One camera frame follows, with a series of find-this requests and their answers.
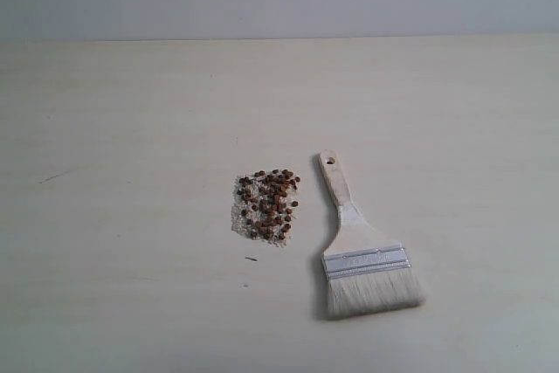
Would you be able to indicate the white wooden paint brush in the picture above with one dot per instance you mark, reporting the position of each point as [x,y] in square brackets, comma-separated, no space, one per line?
[367,271]

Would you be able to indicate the pile of beans and grains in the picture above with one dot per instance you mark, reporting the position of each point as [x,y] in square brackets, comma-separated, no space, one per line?
[264,205]

